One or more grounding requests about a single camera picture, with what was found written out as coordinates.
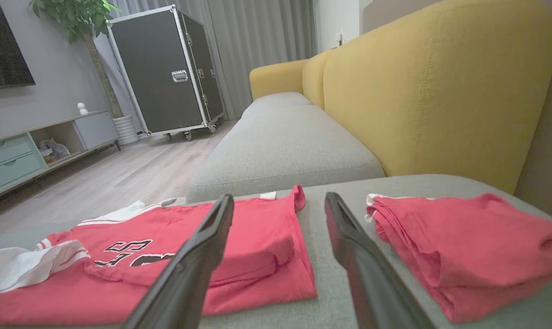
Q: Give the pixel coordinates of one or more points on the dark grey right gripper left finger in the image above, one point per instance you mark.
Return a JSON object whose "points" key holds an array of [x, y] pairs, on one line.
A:
{"points": [[189, 269]]}

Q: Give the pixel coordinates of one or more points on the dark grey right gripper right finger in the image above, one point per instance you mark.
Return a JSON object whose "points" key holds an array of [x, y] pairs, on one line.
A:
{"points": [[367, 274]]}

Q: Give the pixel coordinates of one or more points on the red shorts with white stripe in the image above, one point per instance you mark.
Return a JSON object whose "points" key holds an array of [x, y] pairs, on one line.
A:
{"points": [[463, 242]]}

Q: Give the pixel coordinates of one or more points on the grey sofa back cushion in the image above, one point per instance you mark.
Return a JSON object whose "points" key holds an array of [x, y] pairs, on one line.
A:
{"points": [[285, 151]]}

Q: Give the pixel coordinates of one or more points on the white ribbed plant pot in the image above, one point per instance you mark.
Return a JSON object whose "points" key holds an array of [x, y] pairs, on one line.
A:
{"points": [[126, 130]]}

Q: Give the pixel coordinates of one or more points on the crumpled plastic bag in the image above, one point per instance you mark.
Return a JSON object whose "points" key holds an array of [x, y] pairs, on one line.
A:
{"points": [[54, 151]]}

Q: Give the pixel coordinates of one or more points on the grey sofa seat cushion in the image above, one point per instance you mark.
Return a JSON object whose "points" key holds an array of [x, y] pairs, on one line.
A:
{"points": [[278, 100]]}

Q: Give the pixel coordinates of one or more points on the small white figurine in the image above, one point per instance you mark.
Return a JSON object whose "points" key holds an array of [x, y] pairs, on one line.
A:
{"points": [[82, 108]]}

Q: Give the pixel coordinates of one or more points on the black flight case on wheels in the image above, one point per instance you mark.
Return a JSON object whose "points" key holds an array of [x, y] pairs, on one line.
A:
{"points": [[161, 73]]}

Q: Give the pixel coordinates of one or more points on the grey and wood TV cabinet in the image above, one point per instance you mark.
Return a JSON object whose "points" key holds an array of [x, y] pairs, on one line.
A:
{"points": [[15, 157]]}

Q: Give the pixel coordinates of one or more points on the green potted tree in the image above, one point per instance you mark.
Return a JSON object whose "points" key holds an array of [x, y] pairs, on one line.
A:
{"points": [[75, 18]]}

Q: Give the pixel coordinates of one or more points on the black wall television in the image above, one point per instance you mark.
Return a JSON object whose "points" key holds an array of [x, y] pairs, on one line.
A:
{"points": [[2, 50]]}

